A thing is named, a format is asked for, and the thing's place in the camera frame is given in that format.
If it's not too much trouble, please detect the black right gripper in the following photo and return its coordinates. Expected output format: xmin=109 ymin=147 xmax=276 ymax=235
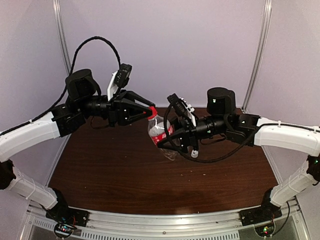
xmin=155 ymin=114 xmax=229 ymax=153

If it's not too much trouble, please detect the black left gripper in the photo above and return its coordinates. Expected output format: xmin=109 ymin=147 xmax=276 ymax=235
xmin=78 ymin=89 xmax=156 ymax=127

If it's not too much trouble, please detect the small cola bottle red cap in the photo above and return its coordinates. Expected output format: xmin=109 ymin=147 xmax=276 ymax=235
xmin=147 ymin=113 xmax=178 ymax=161

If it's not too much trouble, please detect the white bottle cap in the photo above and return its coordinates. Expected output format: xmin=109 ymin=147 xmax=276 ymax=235
xmin=190 ymin=150 xmax=199 ymax=158

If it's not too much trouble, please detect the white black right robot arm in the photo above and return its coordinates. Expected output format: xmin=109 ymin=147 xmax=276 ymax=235
xmin=157 ymin=87 xmax=320 ymax=221

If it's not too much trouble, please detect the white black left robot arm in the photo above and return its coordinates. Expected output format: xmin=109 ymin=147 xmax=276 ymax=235
xmin=0 ymin=64 xmax=155 ymax=222

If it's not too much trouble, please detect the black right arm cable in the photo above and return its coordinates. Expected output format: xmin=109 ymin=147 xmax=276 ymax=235
xmin=163 ymin=102 xmax=263 ymax=163

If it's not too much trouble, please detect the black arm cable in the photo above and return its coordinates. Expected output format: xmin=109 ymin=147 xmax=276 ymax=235
xmin=163 ymin=102 xmax=263 ymax=163
xmin=0 ymin=36 xmax=122 ymax=137

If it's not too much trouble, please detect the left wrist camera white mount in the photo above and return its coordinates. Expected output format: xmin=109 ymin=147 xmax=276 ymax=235
xmin=107 ymin=63 xmax=132 ymax=101

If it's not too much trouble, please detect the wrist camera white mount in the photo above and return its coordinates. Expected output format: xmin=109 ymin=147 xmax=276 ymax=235
xmin=167 ymin=93 xmax=198 ymax=127
xmin=107 ymin=63 xmax=132 ymax=101

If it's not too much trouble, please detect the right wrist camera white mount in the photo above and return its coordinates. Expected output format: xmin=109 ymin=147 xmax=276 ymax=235
xmin=167 ymin=93 xmax=198 ymax=127

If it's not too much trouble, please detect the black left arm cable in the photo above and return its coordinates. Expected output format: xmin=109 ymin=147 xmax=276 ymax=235
xmin=0 ymin=36 xmax=122 ymax=137

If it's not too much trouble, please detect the aluminium front frame rail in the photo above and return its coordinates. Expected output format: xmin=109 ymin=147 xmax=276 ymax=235
xmin=23 ymin=197 xmax=305 ymax=240

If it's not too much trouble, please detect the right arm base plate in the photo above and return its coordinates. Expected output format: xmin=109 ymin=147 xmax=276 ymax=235
xmin=239 ymin=206 xmax=283 ymax=238

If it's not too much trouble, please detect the aluminium left corner post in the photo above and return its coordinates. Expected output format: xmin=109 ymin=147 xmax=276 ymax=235
xmin=52 ymin=0 xmax=72 ymax=76

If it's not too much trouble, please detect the aluminium corner post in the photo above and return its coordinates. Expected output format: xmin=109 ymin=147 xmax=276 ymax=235
xmin=52 ymin=0 xmax=72 ymax=76
xmin=241 ymin=0 xmax=273 ymax=113

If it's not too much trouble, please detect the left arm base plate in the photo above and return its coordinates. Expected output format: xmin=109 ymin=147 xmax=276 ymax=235
xmin=44 ymin=208 xmax=89 ymax=240

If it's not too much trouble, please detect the aluminium right corner post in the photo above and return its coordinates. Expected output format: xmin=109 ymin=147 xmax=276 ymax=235
xmin=241 ymin=0 xmax=273 ymax=113

